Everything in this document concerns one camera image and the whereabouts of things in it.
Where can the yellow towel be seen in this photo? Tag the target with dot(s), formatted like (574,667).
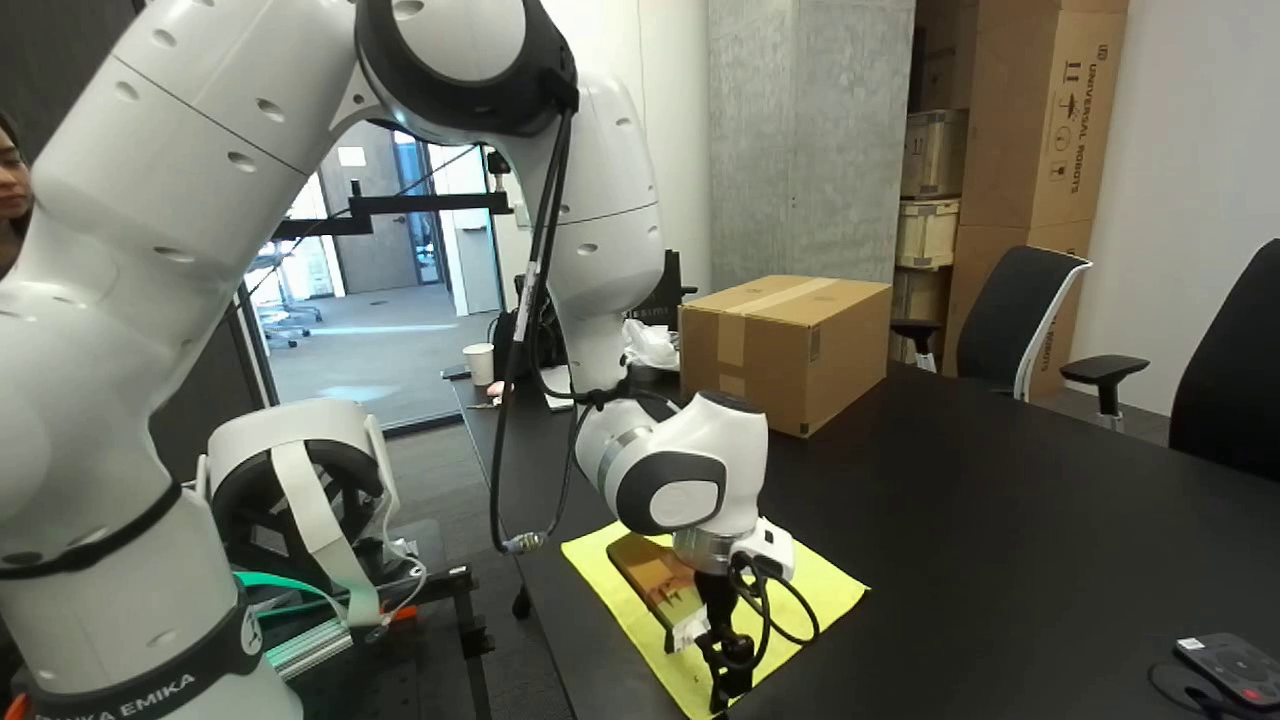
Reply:
(822,590)

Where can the stack of cardboard boxes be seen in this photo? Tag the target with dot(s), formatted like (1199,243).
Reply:
(1030,130)

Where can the white plastic bag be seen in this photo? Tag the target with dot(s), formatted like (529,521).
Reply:
(648,345)

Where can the black and white office chair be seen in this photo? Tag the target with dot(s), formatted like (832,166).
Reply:
(1005,310)

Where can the black remote control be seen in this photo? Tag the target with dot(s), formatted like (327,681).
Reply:
(1235,668)

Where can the cardboard box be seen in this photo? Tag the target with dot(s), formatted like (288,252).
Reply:
(780,350)

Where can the black bag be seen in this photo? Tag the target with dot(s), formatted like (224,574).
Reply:
(518,340)

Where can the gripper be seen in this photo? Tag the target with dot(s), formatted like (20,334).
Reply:
(720,610)

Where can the aluminium rail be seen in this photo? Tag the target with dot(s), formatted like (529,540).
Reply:
(305,648)

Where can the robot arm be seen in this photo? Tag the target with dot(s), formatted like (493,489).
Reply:
(150,250)

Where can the camera on mount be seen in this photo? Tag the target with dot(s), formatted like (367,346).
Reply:
(420,205)

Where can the white headset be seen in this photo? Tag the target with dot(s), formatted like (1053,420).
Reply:
(300,430)

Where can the grey office chair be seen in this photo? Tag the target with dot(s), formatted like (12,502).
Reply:
(285,300)

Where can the white paper cup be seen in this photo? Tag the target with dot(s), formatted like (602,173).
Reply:
(480,365)

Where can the person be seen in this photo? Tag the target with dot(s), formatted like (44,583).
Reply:
(12,200)

